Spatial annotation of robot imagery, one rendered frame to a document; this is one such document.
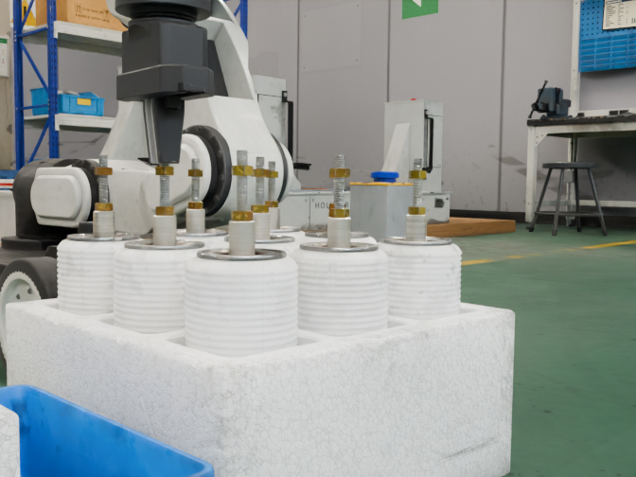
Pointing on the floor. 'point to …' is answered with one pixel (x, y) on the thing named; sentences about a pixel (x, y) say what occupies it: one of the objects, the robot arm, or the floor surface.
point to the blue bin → (88, 442)
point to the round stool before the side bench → (575, 195)
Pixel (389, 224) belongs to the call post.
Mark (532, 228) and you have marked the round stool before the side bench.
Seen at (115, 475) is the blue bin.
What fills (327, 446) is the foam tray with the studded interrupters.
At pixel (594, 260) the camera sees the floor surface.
